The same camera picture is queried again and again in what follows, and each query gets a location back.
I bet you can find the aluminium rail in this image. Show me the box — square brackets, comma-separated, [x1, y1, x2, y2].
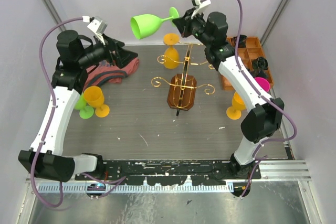
[21, 155, 310, 183]

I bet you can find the green wine glass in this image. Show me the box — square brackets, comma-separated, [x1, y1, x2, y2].
[74, 95, 94, 120]
[130, 7, 179, 40]

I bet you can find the rolled dark tie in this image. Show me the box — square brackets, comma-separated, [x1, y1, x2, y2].
[252, 57, 268, 71]
[233, 35, 247, 48]

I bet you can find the rolled dark tie top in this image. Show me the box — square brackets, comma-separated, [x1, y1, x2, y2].
[233, 35, 247, 48]

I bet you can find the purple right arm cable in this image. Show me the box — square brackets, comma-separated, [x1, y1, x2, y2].
[202, 0, 298, 198]

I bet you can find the wooden compartment tray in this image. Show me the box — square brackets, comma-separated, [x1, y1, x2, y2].
[219, 36, 275, 91]

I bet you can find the rolled dark tie right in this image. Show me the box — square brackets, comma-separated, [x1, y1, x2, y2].
[252, 57, 268, 71]

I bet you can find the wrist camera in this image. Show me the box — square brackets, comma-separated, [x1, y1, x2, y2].
[82, 16, 107, 46]
[191, 0, 211, 19]

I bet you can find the slotted cable duct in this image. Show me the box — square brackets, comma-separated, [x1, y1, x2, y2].
[38, 182, 234, 194]

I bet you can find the pink wine glass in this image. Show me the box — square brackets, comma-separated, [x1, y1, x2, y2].
[255, 77, 270, 92]

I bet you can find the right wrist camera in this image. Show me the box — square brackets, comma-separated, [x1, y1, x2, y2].
[191, 0, 211, 19]

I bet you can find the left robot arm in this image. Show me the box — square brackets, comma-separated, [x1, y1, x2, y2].
[18, 30, 138, 182]

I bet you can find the gold wire wine glass rack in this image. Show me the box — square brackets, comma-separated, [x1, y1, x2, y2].
[151, 42, 215, 116]

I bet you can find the orange wine glass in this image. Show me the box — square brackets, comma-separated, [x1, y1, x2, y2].
[226, 92, 246, 120]
[83, 86, 110, 118]
[163, 33, 180, 69]

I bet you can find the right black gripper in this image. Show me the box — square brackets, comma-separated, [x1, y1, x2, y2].
[172, 7, 212, 48]

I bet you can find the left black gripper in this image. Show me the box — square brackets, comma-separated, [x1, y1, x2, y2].
[79, 32, 139, 69]

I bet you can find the red folded t-shirt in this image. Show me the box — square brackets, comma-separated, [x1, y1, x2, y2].
[84, 58, 139, 89]

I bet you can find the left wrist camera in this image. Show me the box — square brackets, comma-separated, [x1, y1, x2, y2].
[82, 16, 107, 46]

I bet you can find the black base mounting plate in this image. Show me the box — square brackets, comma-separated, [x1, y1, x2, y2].
[75, 159, 262, 186]

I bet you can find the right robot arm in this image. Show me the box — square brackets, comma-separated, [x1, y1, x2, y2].
[172, 8, 284, 179]

